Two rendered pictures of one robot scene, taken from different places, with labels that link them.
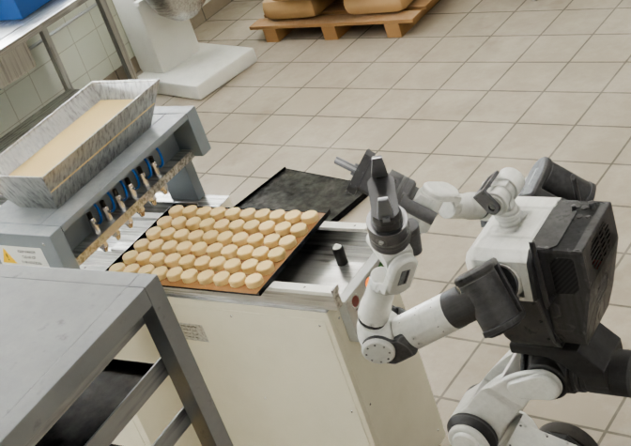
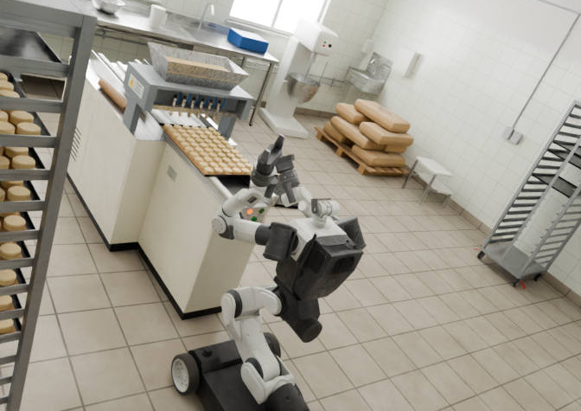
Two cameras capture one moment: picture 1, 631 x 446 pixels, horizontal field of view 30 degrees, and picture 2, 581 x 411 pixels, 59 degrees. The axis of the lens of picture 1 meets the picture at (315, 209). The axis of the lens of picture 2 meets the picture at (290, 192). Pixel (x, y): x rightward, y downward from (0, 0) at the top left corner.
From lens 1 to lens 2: 67 cm
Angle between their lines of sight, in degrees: 5
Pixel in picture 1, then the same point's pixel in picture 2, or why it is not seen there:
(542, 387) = (271, 305)
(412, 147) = not seen: hidden behind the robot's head
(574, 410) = (287, 341)
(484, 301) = (274, 239)
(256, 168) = not seen: hidden behind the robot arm
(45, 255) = (143, 92)
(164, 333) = (77, 49)
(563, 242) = (328, 247)
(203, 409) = (68, 109)
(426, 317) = (248, 227)
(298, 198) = not seen: hidden behind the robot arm
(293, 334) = (204, 204)
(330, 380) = (201, 235)
